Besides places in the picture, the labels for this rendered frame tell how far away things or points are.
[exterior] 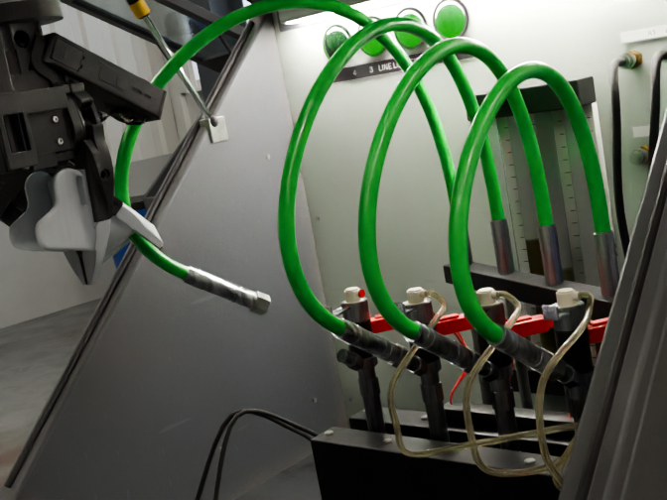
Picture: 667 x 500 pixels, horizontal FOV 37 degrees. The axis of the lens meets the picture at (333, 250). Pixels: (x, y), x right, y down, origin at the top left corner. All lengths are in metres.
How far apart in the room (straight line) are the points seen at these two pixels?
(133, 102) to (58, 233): 0.12
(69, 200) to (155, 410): 0.52
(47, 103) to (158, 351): 0.55
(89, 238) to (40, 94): 0.11
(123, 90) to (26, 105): 0.09
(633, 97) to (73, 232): 0.61
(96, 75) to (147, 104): 0.05
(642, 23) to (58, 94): 0.61
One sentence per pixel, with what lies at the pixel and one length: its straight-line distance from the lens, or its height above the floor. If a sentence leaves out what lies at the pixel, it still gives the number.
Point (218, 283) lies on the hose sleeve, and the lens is 1.01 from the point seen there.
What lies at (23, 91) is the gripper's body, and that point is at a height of 1.36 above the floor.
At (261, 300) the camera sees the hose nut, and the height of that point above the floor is 1.13.
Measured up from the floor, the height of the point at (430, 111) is 1.28.
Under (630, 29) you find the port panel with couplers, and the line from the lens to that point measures 1.09.
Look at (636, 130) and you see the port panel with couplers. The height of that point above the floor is 1.23.
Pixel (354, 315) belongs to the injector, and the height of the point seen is 1.10.
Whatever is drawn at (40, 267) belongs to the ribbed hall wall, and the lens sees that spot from 7.85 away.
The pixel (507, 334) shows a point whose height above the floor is 1.12.
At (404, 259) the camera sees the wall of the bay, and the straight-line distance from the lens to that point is 1.31.
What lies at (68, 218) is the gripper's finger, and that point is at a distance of 0.75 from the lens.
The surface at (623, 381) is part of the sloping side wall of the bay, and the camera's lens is 0.73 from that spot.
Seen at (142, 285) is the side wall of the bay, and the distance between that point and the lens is 1.21.
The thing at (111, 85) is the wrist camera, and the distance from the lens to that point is 0.78.
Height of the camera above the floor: 1.33
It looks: 9 degrees down
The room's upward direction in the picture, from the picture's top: 10 degrees counter-clockwise
